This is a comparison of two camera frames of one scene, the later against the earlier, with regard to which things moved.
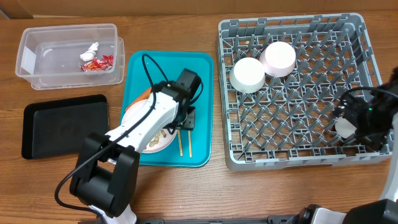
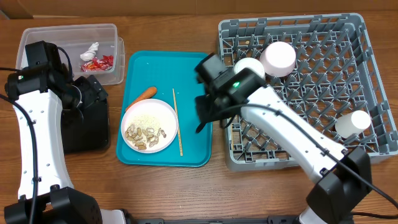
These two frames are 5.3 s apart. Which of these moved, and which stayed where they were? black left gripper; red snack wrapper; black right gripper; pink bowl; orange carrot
Moved: black right gripper; black left gripper
Stayed: red snack wrapper; orange carrot; pink bowl
